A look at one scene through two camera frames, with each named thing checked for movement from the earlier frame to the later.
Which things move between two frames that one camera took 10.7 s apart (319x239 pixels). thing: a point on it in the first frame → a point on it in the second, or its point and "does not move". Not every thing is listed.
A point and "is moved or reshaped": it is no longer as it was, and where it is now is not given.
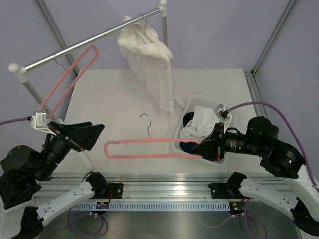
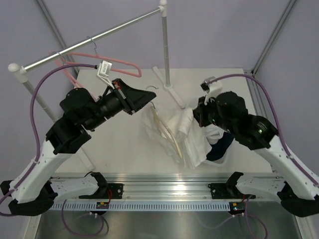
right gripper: x=211 y=147 → x=200 y=113
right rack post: x=163 y=7 does not move
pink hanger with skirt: x=75 y=83 → x=61 y=61
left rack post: x=21 y=72 does not move
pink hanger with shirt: x=109 y=156 → x=137 y=74
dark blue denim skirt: x=185 y=146 is moved or reshaped
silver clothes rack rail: x=147 y=14 does not move
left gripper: x=81 y=136 → x=130 y=98
